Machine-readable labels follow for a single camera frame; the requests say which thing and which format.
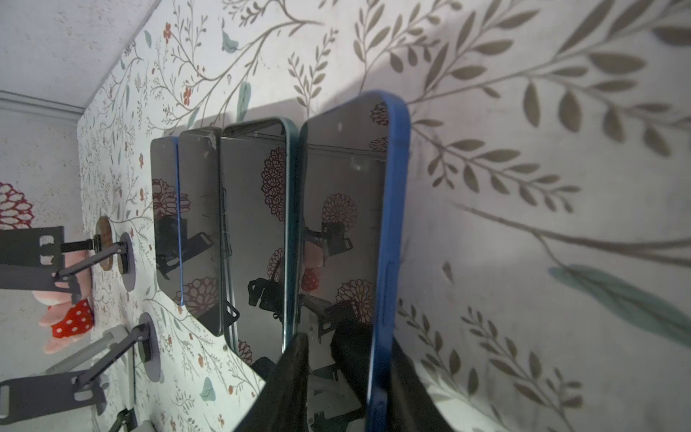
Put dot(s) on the purple phone stand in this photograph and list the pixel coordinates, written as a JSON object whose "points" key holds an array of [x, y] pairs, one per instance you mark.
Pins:
{"points": [[41, 395], [64, 280]]}

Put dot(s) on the purple phone stand middle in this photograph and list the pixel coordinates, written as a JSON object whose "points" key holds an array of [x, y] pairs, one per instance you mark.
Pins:
{"points": [[41, 395]]}

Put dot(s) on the silver phone stand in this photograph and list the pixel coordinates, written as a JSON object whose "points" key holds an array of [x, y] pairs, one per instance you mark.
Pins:
{"points": [[109, 340]]}

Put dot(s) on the teal-edged black phone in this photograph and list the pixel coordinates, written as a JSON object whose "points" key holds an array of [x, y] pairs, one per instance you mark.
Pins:
{"points": [[253, 163]]}

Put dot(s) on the pink plush with red bow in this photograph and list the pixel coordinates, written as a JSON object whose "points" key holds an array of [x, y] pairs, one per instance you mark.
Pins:
{"points": [[68, 322]]}

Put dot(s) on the white phone stand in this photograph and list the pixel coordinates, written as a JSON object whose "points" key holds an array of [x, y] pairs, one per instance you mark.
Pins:
{"points": [[127, 421]]}

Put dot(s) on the wood-base round phone stand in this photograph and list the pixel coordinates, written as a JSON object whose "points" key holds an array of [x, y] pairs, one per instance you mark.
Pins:
{"points": [[47, 247]]}

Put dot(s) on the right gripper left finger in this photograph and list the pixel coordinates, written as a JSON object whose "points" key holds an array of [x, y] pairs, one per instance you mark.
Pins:
{"points": [[281, 405]]}

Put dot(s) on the blue-edged black phone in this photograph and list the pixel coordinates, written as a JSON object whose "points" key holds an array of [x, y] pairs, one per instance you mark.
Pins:
{"points": [[353, 202]]}

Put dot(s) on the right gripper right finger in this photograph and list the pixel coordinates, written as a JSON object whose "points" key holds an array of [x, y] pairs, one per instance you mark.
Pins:
{"points": [[411, 407]]}

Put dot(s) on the purple phone stand far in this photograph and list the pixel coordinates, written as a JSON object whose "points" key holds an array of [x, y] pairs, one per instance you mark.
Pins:
{"points": [[64, 280]]}

